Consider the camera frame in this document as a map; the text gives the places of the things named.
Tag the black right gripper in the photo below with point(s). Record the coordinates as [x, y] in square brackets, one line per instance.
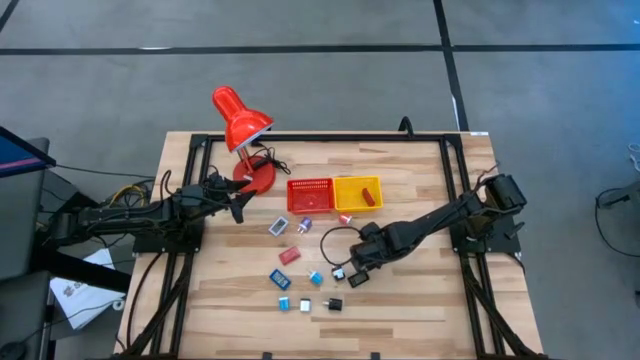
[375, 245]

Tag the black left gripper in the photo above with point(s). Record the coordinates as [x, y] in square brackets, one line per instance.
[212, 197]

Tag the black white USB charger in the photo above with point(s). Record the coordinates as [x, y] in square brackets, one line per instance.
[338, 273]

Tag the teal white USB charger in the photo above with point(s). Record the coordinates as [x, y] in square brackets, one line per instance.
[315, 278]
[284, 303]

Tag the red oblong office item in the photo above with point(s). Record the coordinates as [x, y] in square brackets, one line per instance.
[368, 197]

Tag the yellow plastic basket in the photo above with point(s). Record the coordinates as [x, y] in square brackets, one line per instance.
[350, 195]

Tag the red plastic basket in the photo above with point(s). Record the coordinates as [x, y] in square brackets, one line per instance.
[310, 196]

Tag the red digital meter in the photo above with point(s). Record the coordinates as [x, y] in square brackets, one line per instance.
[290, 255]

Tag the blue digital meter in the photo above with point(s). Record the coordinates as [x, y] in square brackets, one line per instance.
[280, 279]

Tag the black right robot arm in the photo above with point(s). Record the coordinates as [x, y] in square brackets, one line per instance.
[440, 215]

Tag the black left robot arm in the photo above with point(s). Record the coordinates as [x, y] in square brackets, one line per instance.
[125, 215]

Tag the dark grey office furniture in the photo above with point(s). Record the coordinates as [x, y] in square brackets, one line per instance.
[20, 225]

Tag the small red white charger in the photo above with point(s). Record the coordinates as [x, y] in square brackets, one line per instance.
[345, 218]

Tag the black labelled USB charger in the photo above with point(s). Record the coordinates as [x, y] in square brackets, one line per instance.
[334, 304]

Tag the red desk lamp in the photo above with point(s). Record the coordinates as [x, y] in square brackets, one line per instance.
[240, 120]

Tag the white table label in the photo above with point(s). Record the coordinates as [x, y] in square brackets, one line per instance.
[479, 133]

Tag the black stand leg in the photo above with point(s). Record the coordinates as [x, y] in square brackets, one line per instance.
[80, 272]

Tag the white paper sheet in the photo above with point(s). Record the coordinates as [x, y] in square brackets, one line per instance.
[85, 295]

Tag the dark computer monitor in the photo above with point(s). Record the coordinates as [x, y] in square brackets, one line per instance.
[20, 155]

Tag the grey chair base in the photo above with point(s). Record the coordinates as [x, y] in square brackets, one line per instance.
[620, 197]

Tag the black frame bracket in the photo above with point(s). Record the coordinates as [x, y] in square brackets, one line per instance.
[375, 356]
[266, 356]

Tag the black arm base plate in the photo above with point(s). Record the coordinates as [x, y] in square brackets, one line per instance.
[495, 242]
[150, 245]

